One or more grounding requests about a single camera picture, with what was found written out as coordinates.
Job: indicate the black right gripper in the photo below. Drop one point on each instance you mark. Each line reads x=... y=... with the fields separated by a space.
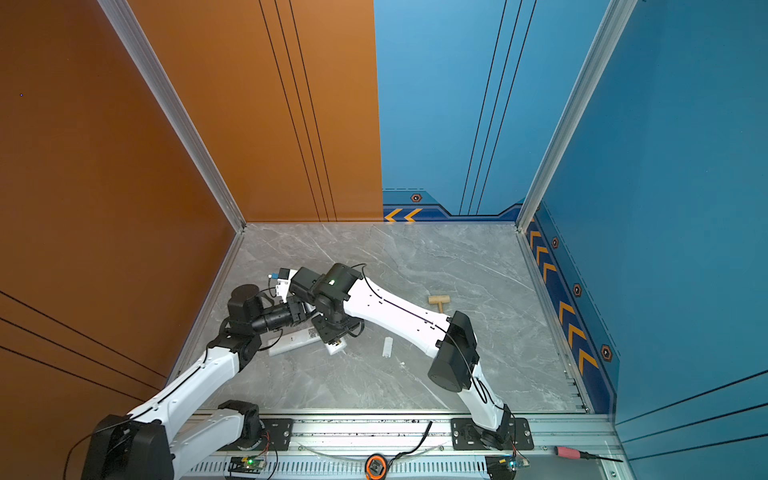
x=330 y=337

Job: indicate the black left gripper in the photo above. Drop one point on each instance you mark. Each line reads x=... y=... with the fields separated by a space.
x=297 y=310

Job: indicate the white remote control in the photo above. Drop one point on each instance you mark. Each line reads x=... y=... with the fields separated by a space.
x=336 y=346

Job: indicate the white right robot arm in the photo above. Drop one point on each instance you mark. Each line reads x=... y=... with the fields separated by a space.
x=343 y=301

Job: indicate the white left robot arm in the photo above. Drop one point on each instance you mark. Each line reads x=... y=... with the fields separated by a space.
x=151 y=442

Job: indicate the white remote with QR label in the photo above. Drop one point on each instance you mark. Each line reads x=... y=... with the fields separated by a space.
x=294 y=340

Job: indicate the wooden mallet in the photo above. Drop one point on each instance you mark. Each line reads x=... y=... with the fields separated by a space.
x=440 y=301

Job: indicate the green circuit board left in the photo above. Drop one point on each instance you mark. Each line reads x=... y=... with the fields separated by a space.
x=250 y=465

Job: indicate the circuit board right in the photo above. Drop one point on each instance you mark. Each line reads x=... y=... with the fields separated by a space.
x=505 y=467

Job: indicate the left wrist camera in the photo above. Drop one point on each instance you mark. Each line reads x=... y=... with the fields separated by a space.
x=279 y=283

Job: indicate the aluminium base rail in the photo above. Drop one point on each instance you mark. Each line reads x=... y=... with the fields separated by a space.
x=318 y=444

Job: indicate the pink handled screwdriver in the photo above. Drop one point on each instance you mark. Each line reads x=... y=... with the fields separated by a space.
x=574 y=454

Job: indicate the aluminium corner post left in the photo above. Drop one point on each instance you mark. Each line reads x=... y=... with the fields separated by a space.
x=128 y=29

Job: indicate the aluminium corner post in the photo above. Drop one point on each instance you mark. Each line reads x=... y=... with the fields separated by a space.
x=128 y=29
x=608 y=34

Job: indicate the aluminium corner post right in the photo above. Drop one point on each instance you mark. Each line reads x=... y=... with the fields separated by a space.
x=608 y=34

